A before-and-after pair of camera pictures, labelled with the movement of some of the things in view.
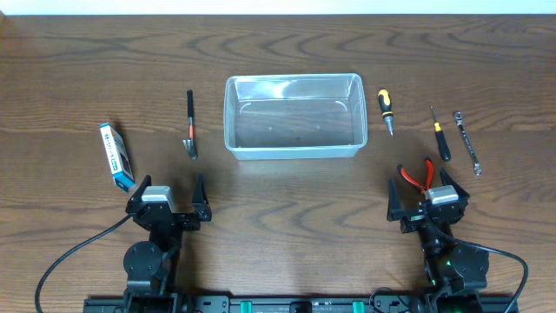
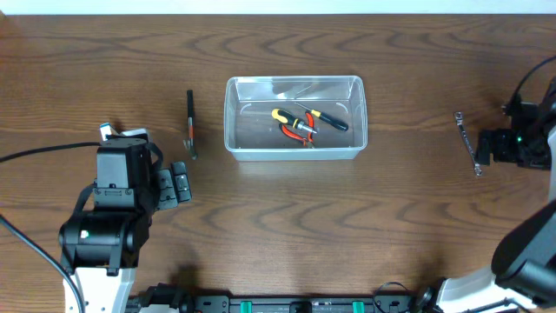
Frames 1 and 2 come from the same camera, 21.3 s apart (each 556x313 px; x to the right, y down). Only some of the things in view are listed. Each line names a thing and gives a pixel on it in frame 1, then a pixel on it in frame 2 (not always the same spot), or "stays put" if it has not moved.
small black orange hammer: (188, 143) stays put
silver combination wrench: (459, 119) stays put
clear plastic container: (294, 116) stays put
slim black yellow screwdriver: (443, 145) to (332, 122)
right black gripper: (396, 213) to (502, 151)
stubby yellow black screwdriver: (385, 103) to (292, 121)
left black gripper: (182, 218) to (175, 187)
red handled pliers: (428, 176) to (309, 136)
